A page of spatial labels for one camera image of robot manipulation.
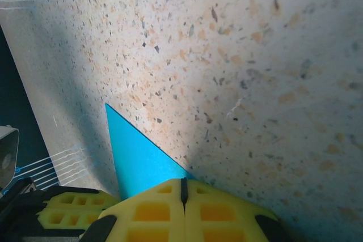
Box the blue paper sheet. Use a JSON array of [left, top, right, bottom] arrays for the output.
[[104, 103, 197, 202]]

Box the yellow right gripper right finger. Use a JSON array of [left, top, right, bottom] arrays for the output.
[[184, 178, 296, 242]]

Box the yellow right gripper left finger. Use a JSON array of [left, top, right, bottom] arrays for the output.
[[81, 178, 185, 242]]

